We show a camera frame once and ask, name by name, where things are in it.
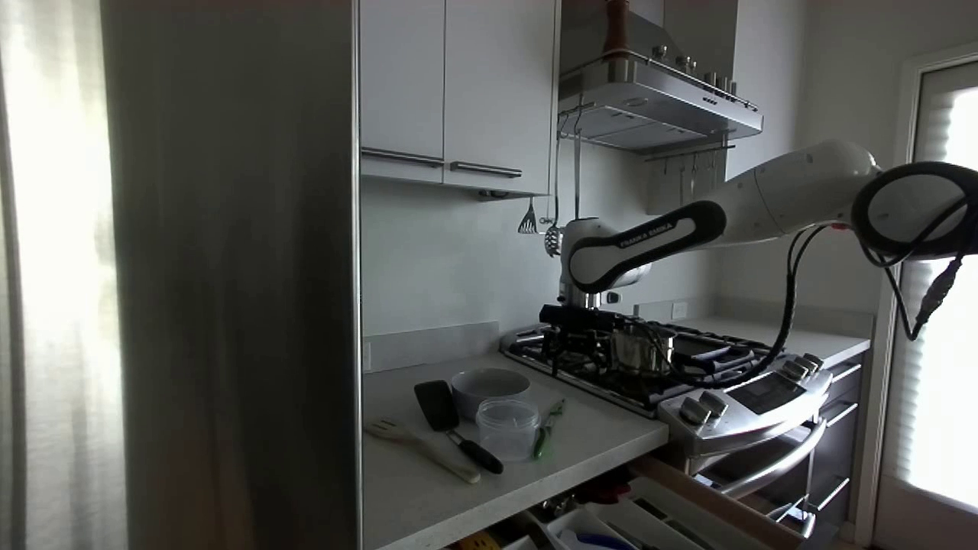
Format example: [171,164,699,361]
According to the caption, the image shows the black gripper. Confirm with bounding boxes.
[535,299,620,340]

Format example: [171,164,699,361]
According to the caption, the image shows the green handled knife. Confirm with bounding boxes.
[529,412,560,463]

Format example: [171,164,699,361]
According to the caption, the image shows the stainless steel pot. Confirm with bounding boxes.
[608,316,680,380]

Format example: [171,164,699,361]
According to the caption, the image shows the hanging metal ladle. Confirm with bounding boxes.
[540,135,587,260]

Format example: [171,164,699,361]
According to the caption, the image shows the hanging triangular utensil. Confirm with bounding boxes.
[515,195,544,239]

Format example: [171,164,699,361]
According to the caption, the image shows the grey bowl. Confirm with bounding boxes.
[449,363,535,422]

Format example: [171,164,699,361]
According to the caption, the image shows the black cast iron griddle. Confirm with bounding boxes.
[667,330,760,376]

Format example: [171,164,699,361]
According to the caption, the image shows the black spatula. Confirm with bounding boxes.
[413,380,508,476]

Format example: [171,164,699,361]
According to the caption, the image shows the stainless steel gas range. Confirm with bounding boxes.
[497,318,834,544]

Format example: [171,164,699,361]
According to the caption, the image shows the white cutlery organizer tray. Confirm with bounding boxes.
[547,476,738,550]

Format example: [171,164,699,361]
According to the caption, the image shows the white spatula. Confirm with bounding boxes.
[363,417,482,489]

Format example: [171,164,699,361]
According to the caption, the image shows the open wooden kitchen drawer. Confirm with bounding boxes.
[447,455,820,550]

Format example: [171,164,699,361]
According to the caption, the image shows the stainless steel range hood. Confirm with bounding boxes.
[556,0,766,157]

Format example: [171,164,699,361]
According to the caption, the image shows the brown pepper grinder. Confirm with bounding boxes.
[603,0,634,60]

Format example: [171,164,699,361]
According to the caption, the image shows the tall dark cabinet panel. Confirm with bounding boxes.
[102,0,366,550]

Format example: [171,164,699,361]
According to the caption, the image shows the bright window blind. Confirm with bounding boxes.
[897,60,978,515]

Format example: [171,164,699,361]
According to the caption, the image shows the white sheer curtain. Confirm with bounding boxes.
[0,0,133,550]

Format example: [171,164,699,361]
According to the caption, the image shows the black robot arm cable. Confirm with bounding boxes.
[753,163,978,386]

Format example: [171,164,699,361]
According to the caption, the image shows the white wall cabinet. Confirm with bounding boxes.
[358,0,562,200]

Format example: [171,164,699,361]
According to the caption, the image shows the dark drawer cabinet with handle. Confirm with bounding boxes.
[807,355,877,544]

